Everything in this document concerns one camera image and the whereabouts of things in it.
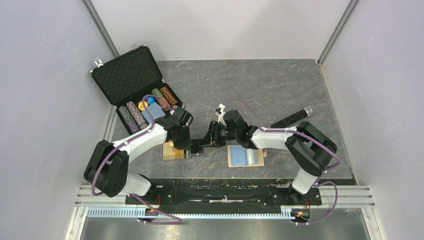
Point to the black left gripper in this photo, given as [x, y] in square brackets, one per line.
[186, 144]

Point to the black poker chip case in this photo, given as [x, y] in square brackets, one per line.
[130, 77]

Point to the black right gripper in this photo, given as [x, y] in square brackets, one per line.
[212, 139]

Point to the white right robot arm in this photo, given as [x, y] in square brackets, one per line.
[312, 150]

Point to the tan leather card holder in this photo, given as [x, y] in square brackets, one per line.
[240, 157]

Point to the yellow dealer chip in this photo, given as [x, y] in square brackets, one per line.
[142, 105]

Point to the clear acrylic card box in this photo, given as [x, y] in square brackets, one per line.
[170, 153]

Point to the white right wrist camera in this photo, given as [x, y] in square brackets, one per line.
[220, 112]

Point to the black cylindrical flashlight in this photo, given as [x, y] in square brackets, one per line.
[300, 115]

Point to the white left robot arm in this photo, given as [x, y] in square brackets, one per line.
[108, 167]

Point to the pink chip stack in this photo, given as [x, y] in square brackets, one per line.
[161, 99]

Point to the green chip stack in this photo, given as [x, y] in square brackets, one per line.
[125, 113]

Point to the blue patterned card deck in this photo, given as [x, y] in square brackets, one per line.
[156, 112]

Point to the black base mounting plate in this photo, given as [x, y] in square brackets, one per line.
[227, 195]

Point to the purple chip stack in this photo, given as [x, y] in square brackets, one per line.
[138, 119]

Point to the orange black chip stack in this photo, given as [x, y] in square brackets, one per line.
[171, 99]

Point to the black VIP card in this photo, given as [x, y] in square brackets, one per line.
[195, 151]

